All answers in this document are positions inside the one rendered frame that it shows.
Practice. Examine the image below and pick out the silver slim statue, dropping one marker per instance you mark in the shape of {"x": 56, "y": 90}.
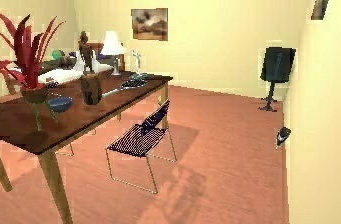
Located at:
{"x": 137, "y": 61}

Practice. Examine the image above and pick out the brown wooden vase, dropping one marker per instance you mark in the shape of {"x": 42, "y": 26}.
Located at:
{"x": 91, "y": 89}

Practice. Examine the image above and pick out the white table lamp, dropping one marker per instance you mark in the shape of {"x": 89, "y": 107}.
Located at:
{"x": 112, "y": 45}

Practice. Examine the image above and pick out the framed brown landscape picture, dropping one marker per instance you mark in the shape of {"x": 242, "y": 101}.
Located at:
{"x": 149, "y": 24}

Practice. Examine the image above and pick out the dark brown wooden table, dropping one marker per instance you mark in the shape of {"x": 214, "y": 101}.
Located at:
{"x": 78, "y": 116}

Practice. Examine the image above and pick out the dark brown figure statue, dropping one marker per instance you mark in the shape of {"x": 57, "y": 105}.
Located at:
{"x": 86, "y": 53}

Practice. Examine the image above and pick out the blue bowl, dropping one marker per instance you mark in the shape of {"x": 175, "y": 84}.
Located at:
{"x": 60, "y": 103}

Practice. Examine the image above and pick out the white bed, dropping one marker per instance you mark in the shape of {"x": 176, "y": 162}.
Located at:
{"x": 61, "y": 74}

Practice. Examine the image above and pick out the green round ball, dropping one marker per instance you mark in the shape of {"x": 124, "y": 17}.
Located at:
{"x": 56, "y": 55}

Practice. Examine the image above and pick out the red leafed house plant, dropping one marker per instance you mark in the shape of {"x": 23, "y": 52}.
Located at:
{"x": 28, "y": 63}

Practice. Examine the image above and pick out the dark framed wall picture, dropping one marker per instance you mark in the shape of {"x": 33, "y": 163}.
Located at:
{"x": 319, "y": 9}

